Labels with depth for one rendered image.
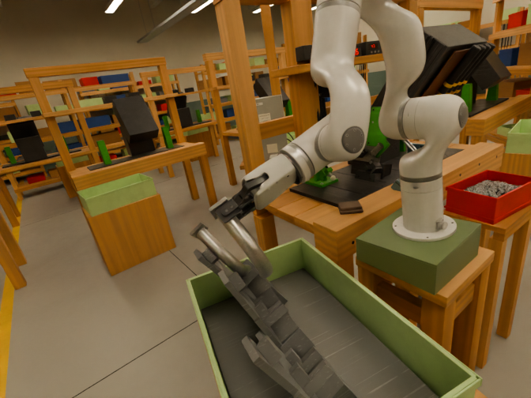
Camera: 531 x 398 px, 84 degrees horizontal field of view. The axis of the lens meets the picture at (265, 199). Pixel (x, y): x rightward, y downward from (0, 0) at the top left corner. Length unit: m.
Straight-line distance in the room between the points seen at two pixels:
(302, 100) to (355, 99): 1.22
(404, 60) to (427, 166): 0.30
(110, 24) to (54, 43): 1.70
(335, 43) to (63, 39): 10.75
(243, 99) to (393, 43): 0.86
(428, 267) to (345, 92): 0.59
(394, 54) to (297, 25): 0.98
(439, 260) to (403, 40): 0.59
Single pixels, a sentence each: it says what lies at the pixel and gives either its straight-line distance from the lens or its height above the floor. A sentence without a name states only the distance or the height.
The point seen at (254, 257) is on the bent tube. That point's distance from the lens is 0.56.
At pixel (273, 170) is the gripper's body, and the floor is 1.33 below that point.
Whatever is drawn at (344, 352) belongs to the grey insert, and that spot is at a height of 0.85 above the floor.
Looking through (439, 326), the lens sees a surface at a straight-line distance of 1.10.
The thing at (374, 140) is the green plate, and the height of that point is 1.10.
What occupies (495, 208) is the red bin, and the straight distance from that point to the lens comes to 1.51.
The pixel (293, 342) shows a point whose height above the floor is 0.95.
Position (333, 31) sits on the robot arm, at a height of 1.55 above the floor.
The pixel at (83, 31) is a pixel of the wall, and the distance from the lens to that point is 11.35.
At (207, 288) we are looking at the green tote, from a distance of 1.00.
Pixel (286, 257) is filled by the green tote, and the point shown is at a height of 0.91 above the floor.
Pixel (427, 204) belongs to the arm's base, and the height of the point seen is 1.06.
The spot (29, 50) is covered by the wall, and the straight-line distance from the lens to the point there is 11.09.
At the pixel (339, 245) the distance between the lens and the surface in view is 1.24.
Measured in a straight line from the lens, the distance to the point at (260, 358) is 0.46.
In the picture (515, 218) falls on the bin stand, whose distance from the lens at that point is 1.62.
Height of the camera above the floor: 1.48
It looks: 21 degrees down
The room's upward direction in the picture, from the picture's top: 9 degrees counter-clockwise
